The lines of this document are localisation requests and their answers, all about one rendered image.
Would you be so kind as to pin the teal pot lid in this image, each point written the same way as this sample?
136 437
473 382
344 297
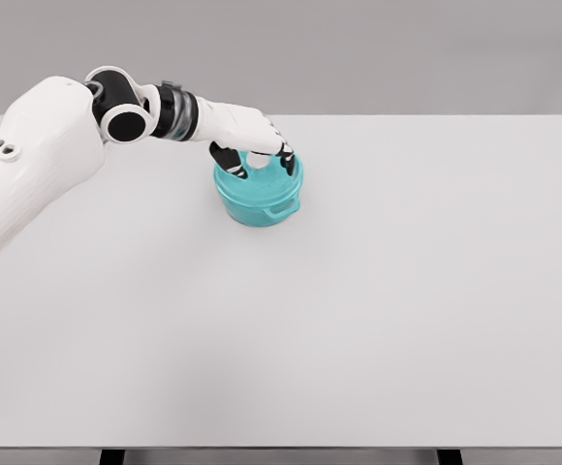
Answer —
264 173

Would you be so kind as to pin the teal pot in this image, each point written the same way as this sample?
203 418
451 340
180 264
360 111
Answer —
257 206

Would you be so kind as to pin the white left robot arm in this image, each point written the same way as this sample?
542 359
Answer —
43 145

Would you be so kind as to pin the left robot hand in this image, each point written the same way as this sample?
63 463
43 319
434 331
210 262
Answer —
244 127

